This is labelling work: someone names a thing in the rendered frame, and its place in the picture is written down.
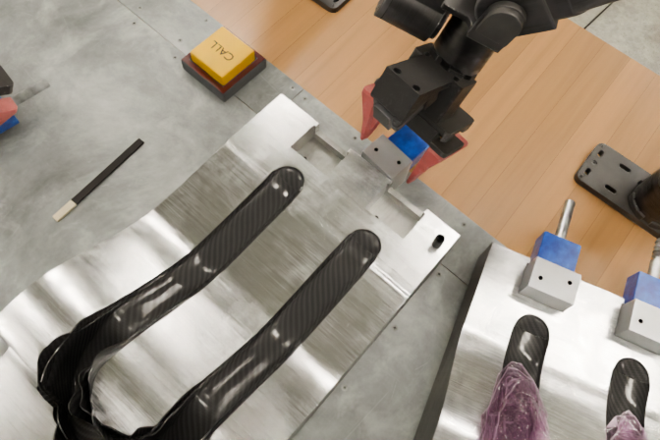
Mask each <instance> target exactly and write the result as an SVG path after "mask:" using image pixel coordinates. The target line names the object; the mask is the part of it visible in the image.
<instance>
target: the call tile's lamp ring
mask: <svg viewBox="0 0 660 440"><path fill-rule="evenodd" d="M224 28H226V27H224ZM229 32H231V31H230V30H229ZM234 35H235V34H234ZM239 39H240V38H239ZM243 43H245V42H244V41H243ZM247 46H249V45H247ZM249 47H250V46H249ZM250 48H251V47H250ZM251 49H252V50H253V51H254V56H255V57H256V58H257V59H256V60H255V61H254V62H253V63H251V64H250V65H249V66H248V67H247V68H245V69H244V70H243V71H242V72H241V73H239V74H238V75H237V76H236V77H235V78H233V79H232V80H231V81H230V82H228V83H227V84H226V85H225V86H224V87H223V86H222V85H220V84H219V83H218V82H216V81H215V80H214V79H213V78H212V77H210V76H209V75H208V74H207V73H205V72H204V71H203V70H202V69H201V68H199V67H198V66H197V65H196V64H194V63H193V62H192V61H191V60H189V59H190V58H191V57H192V56H191V52H190V53H189V54H188V55H187V56H185V57H184V58H183V59H182V60H183V61H184V62H185V63H186V64H187V65H189V66H190V67H191V68H192V69H194V70H195V71H196V72H197V73H198V74H200V75H201V76H202V77H203V78H204V79H206V80H207V81H208V82H209V83H211V84H212V85H213V86H214V87H216V88H217V89H218V90H219V91H221V92H222V93H225V92H226V91H227V90H228V89H229V88H231V87H232V86H233V85H234V84H235V83H237V82H238V81H239V80H240V79H241V78H243V77H244V76H245V75H246V74H247V73H249V72H250V71H251V70H252V69H253V68H255V67H256V66H257V65H258V64H259V63H261V62H262V61H263V60H264V59H265V58H264V57H263V56H261V55H260V54H259V53H258V52H256V51H255V50H254V49H253V48H251Z"/></svg>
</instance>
